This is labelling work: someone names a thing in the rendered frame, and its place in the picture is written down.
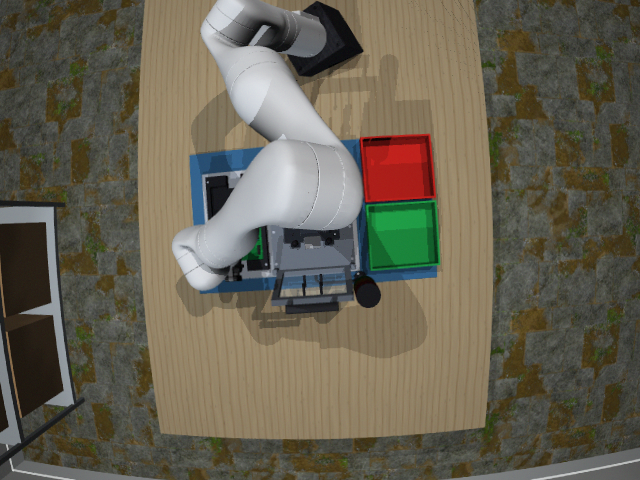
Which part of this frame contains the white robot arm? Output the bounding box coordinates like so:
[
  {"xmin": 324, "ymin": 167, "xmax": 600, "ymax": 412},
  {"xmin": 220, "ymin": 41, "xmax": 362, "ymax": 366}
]
[{"xmin": 172, "ymin": 0, "xmax": 364, "ymax": 291}]

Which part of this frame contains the red bin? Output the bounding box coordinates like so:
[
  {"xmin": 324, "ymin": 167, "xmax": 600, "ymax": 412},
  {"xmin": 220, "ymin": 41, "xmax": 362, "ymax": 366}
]
[{"xmin": 359, "ymin": 134, "xmax": 436, "ymax": 203}]

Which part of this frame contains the green bin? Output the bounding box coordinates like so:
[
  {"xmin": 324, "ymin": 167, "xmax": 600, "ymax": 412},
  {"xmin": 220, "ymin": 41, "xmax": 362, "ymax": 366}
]
[{"xmin": 365, "ymin": 201, "xmax": 440, "ymax": 271}]

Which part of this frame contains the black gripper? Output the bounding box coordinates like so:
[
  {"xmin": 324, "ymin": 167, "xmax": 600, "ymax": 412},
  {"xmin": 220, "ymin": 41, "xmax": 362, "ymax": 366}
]
[{"xmin": 225, "ymin": 258, "xmax": 244, "ymax": 282}]

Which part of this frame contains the green circuit board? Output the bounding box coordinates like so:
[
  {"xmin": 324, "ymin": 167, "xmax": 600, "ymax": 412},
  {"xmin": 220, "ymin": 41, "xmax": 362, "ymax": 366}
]
[{"xmin": 241, "ymin": 227, "xmax": 263, "ymax": 261}]

